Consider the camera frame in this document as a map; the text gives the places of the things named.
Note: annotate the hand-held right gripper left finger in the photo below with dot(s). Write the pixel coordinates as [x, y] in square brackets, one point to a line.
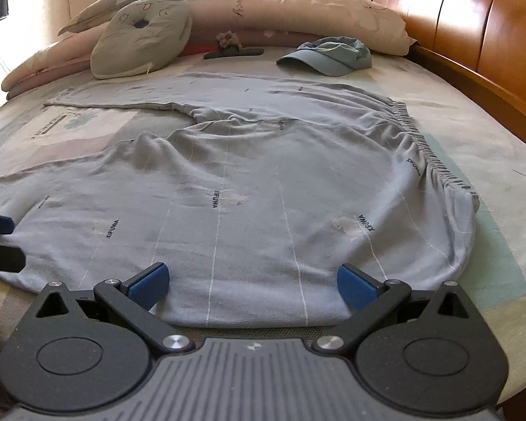
[149, 283]

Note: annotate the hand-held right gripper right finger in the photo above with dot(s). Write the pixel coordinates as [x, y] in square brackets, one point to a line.
[355, 288]

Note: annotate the grey striped pants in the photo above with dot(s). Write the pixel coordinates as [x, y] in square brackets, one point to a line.
[245, 184]

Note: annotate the blue cap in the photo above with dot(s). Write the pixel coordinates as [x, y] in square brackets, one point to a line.
[328, 59]

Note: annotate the grey cat face cushion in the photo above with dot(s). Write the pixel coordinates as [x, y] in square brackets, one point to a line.
[140, 39]

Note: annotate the red folded cloth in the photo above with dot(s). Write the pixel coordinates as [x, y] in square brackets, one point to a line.
[201, 48]

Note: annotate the black hair clip with flower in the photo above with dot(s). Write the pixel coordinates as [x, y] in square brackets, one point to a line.
[232, 52]

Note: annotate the pink floral quilt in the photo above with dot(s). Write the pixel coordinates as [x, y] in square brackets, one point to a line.
[324, 13]

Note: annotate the wooden bed frame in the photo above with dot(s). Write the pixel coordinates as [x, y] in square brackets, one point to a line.
[477, 26]

